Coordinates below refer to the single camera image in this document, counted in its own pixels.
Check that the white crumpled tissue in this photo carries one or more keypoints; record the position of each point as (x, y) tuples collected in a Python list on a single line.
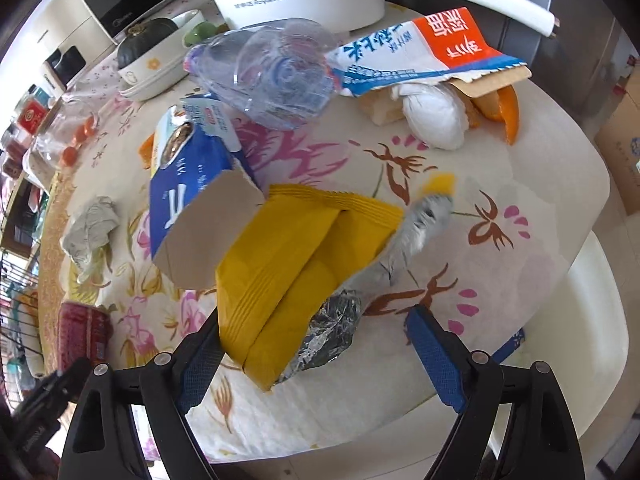
[(432, 115)]

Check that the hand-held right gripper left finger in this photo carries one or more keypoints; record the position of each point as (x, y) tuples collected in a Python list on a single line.
[(197, 366)]

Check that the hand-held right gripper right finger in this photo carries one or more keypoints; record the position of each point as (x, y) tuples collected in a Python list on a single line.
[(435, 356)]

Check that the yellow snack packet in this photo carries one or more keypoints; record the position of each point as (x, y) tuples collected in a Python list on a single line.
[(280, 270)]

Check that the dark green pumpkin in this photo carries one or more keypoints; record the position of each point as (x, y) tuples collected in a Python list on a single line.
[(145, 40)]

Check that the grey crumpled tissue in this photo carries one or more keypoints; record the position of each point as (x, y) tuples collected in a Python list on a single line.
[(90, 230)]

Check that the white casserole dish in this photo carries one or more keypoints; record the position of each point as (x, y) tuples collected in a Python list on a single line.
[(150, 77)]

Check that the silver foil wrapper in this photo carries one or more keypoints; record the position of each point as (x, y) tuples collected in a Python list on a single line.
[(330, 325)]

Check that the grey crumpled wrapper yellow end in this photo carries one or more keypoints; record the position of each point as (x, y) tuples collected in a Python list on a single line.
[(415, 225)]

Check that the blue cardboard food box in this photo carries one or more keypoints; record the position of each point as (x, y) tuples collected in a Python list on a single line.
[(185, 195)]

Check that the pale peel piece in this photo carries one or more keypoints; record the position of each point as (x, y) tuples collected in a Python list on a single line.
[(380, 110)]

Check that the small orange peel piece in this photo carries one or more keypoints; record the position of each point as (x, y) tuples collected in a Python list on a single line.
[(146, 152)]

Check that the red box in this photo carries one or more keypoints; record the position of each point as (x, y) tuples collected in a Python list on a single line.
[(31, 116)]

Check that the orange white blue snack bag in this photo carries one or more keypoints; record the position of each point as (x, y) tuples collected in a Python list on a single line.
[(400, 55)]

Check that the crushed clear plastic bottle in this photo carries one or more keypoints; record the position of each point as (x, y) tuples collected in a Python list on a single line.
[(270, 75)]

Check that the labelled cardboard box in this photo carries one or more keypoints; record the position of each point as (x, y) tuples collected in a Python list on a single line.
[(620, 150)]

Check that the plastic bag of tomatoes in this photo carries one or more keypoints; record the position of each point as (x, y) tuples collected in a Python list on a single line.
[(75, 135)]

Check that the floral tablecloth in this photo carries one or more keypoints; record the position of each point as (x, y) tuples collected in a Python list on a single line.
[(525, 200)]

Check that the brown cardboard piece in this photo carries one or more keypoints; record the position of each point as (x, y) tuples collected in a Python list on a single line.
[(492, 82)]

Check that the red can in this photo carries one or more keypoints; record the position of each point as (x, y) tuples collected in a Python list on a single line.
[(82, 332)]

